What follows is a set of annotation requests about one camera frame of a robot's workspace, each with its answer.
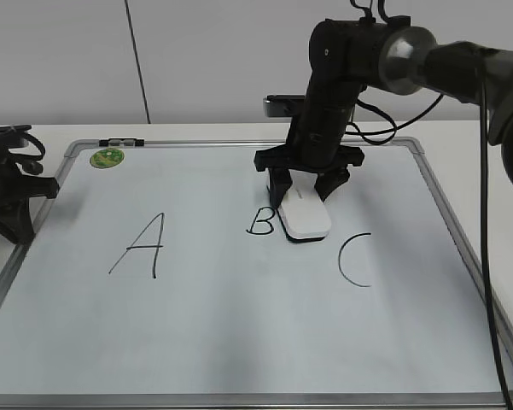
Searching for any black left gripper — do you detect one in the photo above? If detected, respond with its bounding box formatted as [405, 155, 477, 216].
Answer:
[0, 126, 60, 244]

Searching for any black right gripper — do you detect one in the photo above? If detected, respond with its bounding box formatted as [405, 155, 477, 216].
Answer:
[254, 79, 364, 208]

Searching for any white rectangular board eraser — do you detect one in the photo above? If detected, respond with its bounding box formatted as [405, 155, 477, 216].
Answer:
[266, 170, 332, 243]

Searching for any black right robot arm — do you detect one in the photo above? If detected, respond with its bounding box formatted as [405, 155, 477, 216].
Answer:
[254, 16, 513, 208]

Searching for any green round magnet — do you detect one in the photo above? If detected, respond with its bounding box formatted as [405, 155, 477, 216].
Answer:
[90, 148, 125, 169]

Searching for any white magnetic whiteboard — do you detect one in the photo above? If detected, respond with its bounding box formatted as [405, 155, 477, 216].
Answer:
[0, 138, 503, 409]

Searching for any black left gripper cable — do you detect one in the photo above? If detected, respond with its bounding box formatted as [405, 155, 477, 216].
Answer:
[0, 123, 48, 177]

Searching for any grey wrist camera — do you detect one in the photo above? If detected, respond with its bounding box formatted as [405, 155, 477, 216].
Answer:
[263, 95, 305, 118]

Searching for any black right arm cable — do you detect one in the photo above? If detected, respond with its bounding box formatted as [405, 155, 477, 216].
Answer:
[349, 0, 513, 410]

